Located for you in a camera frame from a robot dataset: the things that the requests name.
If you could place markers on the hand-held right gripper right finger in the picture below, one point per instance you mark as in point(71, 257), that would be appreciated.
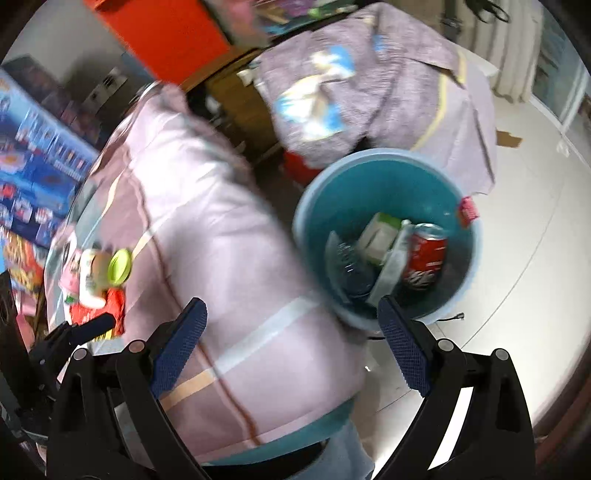
point(406, 350)

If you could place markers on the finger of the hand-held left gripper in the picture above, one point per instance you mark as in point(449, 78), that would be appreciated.
point(92, 327)

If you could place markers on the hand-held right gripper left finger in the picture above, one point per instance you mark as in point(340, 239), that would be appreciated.
point(180, 346)

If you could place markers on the red snack wrapper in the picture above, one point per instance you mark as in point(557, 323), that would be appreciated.
point(104, 311)

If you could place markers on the small white drink bottle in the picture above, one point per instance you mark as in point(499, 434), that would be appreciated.
point(94, 277)

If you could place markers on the lime green plastic lid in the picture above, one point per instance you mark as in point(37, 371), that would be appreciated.
point(119, 265)

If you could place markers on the red soda can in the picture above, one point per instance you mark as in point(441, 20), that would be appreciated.
point(425, 258)

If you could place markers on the clear blue-label water bottle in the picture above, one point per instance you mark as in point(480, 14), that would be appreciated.
point(351, 267)

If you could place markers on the green cardboard box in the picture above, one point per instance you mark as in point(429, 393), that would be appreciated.
point(378, 235)

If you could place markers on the blue plastic bin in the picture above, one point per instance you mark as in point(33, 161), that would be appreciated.
point(332, 203)

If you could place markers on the cartoon puppy toy box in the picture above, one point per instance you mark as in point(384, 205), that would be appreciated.
point(21, 263)

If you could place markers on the pink plaid bed quilt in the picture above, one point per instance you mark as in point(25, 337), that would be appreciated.
point(194, 207)

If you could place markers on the blue toy box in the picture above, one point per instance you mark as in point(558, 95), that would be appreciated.
point(41, 184)

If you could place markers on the red plastic item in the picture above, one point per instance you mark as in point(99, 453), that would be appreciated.
point(295, 166)

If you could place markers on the cardboard scrap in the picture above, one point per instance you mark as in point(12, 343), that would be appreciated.
point(505, 138)

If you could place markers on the dark wooden nightstand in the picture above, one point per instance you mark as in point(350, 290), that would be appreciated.
point(235, 106)

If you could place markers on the grey folded garment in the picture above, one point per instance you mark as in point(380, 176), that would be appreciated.
point(360, 83)

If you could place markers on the white curtain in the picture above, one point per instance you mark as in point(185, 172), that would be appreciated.
point(512, 50)

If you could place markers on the wall power outlet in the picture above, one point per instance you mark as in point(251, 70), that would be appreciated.
point(111, 81)

